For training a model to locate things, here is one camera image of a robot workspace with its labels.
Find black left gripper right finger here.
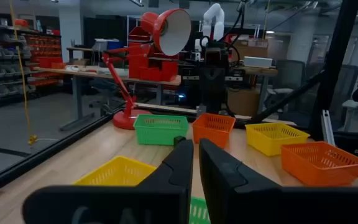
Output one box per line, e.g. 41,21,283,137
198,138,358,224

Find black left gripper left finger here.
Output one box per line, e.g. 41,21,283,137
22,139,195,224

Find yellow plastic basket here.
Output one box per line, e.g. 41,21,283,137
245,122,311,157
73,155,157,187

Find orange plastic basket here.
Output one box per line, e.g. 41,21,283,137
191,113,236,149
280,141,358,187

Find red storage bin stack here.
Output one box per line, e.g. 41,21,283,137
127,26,180,83

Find shelf rack with red bins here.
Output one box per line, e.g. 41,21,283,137
26,29,64,88

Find cardboard box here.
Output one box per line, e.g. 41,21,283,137
227,88,260,118
231,39,269,62

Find green plastic basket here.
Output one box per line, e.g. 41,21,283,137
133,113,190,146
189,196,211,224

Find white flat box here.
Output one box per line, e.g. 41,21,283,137
243,55,273,68

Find red desk lamp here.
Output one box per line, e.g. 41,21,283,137
101,8,192,131

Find wooden workbench grey legs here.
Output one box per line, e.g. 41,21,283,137
32,65,183,131

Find silver aluminium profile bracket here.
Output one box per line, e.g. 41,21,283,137
321,109,336,147

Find yellow extension cord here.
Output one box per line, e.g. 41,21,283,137
8,0,39,146

